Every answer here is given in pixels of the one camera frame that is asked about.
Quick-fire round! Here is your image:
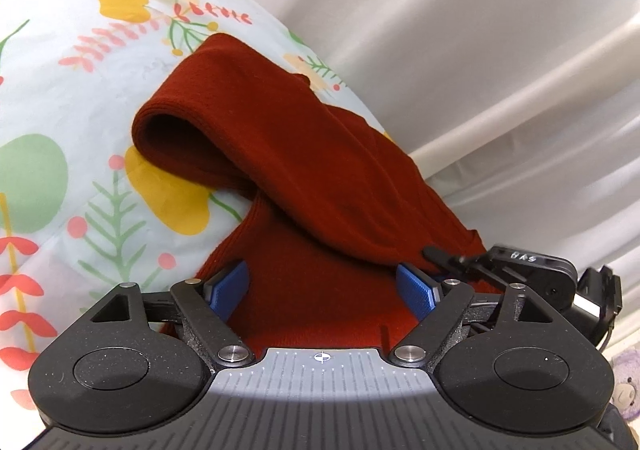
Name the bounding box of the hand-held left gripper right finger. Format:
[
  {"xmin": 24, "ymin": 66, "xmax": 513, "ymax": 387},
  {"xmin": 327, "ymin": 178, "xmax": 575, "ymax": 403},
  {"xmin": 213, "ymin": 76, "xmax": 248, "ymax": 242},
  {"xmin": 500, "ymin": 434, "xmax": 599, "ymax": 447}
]
[{"xmin": 391, "ymin": 263, "xmax": 558, "ymax": 367}]

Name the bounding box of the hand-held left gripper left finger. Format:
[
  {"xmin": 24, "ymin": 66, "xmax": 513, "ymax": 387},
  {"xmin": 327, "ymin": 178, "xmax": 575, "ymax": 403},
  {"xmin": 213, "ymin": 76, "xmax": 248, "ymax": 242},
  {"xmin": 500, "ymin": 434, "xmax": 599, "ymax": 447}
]
[{"xmin": 82, "ymin": 259, "xmax": 254, "ymax": 367}]

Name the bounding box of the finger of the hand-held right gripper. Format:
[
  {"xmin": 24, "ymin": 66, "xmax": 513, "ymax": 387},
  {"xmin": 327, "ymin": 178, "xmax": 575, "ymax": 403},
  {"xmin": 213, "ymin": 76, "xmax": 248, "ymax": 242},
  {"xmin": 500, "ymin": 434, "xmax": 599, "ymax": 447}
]
[{"xmin": 422, "ymin": 245, "xmax": 488, "ymax": 287}]

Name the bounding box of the red knit sweater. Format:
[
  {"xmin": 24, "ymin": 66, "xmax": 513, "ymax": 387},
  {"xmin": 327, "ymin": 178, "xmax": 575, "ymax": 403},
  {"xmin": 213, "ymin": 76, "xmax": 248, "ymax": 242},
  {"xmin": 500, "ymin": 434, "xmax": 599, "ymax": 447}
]
[{"xmin": 131, "ymin": 33, "xmax": 488, "ymax": 353}]

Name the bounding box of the purple plush toy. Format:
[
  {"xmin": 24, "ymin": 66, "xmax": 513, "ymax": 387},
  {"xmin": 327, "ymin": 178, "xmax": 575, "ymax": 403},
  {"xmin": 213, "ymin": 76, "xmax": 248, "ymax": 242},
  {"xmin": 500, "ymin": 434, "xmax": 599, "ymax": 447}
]
[{"xmin": 602, "ymin": 347, "xmax": 640, "ymax": 423}]

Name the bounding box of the white curtain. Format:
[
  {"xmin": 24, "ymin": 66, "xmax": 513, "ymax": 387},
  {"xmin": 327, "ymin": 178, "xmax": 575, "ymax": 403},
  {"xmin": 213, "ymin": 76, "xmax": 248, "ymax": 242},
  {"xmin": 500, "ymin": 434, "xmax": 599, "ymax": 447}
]
[{"xmin": 170, "ymin": 0, "xmax": 640, "ymax": 348}]

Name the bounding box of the floral print bed sheet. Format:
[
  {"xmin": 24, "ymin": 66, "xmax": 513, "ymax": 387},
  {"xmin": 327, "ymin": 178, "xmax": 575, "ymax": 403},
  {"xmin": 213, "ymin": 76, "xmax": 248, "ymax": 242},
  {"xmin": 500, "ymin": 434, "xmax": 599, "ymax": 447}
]
[{"xmin": 0, "ymin": 0, "xmax": 401, "ymax": 431}]

